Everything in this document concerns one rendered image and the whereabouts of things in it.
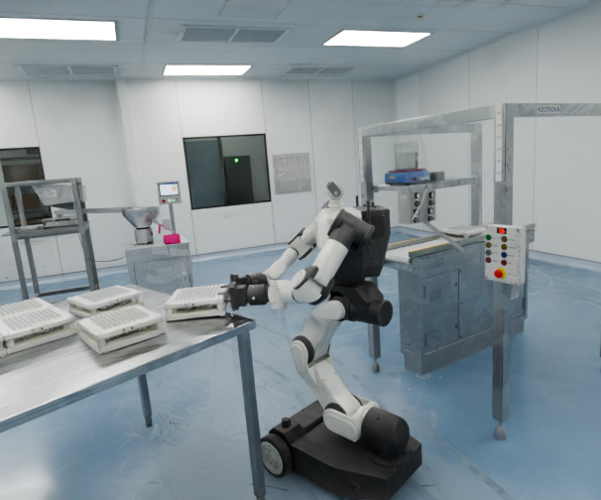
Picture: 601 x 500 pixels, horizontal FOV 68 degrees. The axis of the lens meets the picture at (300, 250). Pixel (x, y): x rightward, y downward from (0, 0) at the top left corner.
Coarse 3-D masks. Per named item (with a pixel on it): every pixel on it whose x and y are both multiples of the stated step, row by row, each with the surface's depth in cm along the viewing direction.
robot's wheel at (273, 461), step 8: (264, 440) 212; (272, 440) 208; (280, 440) 209; (264, 448) 217; (272, 448) 212; (280, 448) 206; (288, 448) 208; (264, 456) 217; (272, 456) 214; (280, 456) 206; (288, 456) 206; (264, 464) 216; (272, 464) 215; (280, 464) 210; (288, 464) 206; (272, 472) 213; (280, 472) 208; (288, 472) 209
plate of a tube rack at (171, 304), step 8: (200, 288) 203; (224, 288) 199; (176, 296) 194; (216, 296) 188; (224, 296) 189; (168, 304) 183; (176, 304) 183; (184, 304) 183; (192, 304) 183; (200, 304) 183; (208, 304) 183
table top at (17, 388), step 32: (192, 320) 182; (224, 320) 179; (32, 352) 161; (64, 352) 159; (96, 352) 157; (128, 352) 155; (160, 352) 152; (192, 352) 157; (0, 384) 137; (32, 384) 136; (64, 384) 134; (96, 384) 134; (0, 416) 118; (32, 416) 122
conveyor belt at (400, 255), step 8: (440, 240) 317; (480, 240) 307; (400, 248) 301; (408, 248) 299; (416, 248) 297; (448, 248) 291; (392, 256) 284; (400, 256) 279; (408, 256) 276; (416, 256) 276; (408, 264) 274
